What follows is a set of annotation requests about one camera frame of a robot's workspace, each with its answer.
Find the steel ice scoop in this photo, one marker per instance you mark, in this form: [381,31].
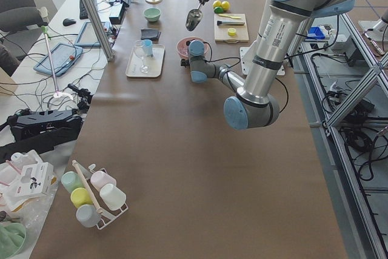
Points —
[194,17]

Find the clear ice cubes pile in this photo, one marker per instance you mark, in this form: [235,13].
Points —
[183,46]

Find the light blue cup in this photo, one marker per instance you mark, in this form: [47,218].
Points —
[148,47]

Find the pink cup on rack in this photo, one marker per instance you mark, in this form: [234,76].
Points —
[100,178]

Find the white cup on rack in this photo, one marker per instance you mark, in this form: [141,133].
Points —
[113,197]

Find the green cup on rack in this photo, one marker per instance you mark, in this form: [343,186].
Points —
[71,181]

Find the yellow cup on rack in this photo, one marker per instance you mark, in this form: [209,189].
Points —
[80,196]

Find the grey cup on rack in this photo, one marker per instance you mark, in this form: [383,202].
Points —
[87,215]

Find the pink bowl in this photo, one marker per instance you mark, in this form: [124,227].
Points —
[196,50]

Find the yellow lemon upper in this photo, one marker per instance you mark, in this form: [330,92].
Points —
[217,3]

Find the yellow lemon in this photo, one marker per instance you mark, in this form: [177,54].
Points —
[217,3]
[225,5]

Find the green lime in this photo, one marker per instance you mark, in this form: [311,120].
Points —
[218,10]

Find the yellow lemon lower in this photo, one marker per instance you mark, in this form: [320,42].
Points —
[225,5]

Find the yellow plastic knife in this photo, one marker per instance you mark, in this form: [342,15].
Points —
[229,16]

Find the cream rabbit tray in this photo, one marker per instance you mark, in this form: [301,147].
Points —
[150,67]

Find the steel muddler black tip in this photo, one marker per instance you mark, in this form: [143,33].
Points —
[230,23]

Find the grey folded cloth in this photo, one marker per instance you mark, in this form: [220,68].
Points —
[151,34]

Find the bamboo cutting board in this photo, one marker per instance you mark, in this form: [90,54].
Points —
[221,32]

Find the clear wine glass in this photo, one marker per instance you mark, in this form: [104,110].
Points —
[139,52]

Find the green bowl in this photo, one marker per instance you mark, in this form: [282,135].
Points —
[152,14]

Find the blue teach pendant far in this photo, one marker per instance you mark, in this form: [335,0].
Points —
[87,37]

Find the blue teach pendant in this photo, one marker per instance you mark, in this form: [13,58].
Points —
[87,37]
[63,57]

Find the blue teach pendant near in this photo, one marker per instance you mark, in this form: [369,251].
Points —
[63,57]

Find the blue parts bin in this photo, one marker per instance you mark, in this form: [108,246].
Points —
[317,33]

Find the black computer mouse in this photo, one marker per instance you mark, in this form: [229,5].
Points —
[68,21]

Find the black device case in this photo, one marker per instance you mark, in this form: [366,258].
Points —
[34,123]

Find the black office chair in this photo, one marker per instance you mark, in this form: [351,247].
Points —
[21,22]

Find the white product box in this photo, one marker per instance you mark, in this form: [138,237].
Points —
[35,180]

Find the green bowl off table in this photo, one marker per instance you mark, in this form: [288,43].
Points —
[13,237]

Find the aluminium frame post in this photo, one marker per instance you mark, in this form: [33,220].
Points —
[98,29]

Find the white wire cup rack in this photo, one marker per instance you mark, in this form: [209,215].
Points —
[107,215]

